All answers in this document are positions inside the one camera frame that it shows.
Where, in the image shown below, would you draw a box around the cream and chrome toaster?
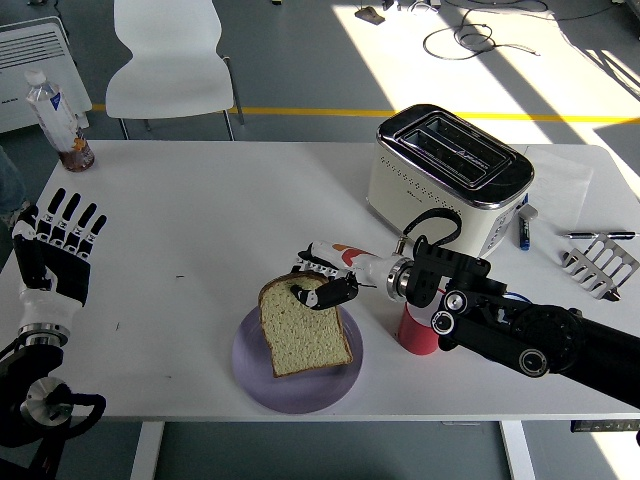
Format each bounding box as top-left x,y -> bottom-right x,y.
365,103 -> 539,261

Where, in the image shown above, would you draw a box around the black table control panel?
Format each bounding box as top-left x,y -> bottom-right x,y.
569,418 -> 640,433

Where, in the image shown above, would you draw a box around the clear plastic drink bottle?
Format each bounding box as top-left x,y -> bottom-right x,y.
23,68 -> 96,174

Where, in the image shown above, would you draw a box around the white panel heater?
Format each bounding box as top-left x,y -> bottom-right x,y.
0,16 -> 94,135

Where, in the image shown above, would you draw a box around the white plastic chair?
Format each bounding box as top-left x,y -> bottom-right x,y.
104,0 -> 246,142

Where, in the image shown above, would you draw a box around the bread slice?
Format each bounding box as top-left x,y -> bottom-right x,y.
257,273 -> 354,379

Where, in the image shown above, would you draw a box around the black floor cable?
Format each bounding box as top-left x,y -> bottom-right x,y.
422,7 -> 542,62

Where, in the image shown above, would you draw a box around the metal toast rack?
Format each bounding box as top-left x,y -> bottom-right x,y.
559,235 -> 640,302

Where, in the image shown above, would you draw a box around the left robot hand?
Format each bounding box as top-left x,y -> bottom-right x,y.
10,188 -> 109,332

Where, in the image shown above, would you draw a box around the yellow floor tape line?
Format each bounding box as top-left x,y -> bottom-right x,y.
92,103 -> 640,124

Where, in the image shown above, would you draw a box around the blue marker pen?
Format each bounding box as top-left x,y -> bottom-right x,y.
516,193 -> 533,251

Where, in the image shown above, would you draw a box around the dark floor pedal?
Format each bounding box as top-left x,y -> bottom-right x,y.
354,5 -> 386,25

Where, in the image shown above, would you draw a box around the white paper sheet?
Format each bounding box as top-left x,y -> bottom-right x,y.
522,144 -> 596,229

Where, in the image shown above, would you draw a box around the purple plastic plate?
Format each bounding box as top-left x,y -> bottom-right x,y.
231,304 -> 365,414

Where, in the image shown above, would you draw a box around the white table leg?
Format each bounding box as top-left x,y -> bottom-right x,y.
128,422 -> 166,480
499,420 -> 537,480

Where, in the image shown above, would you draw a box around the red enamel mug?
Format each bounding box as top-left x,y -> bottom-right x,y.
398,282 -> 447,357

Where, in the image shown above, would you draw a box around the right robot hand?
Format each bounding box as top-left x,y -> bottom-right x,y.
288,240 -> 397,311

